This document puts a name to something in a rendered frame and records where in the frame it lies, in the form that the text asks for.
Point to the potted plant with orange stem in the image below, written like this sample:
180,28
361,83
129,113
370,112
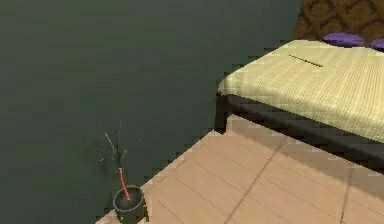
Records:
128,200

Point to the purple pillow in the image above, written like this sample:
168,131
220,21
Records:
378,44
343,39

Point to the thin black stick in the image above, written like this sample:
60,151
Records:
305,61

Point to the bed with yellow cover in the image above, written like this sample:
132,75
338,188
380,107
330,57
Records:
310,100

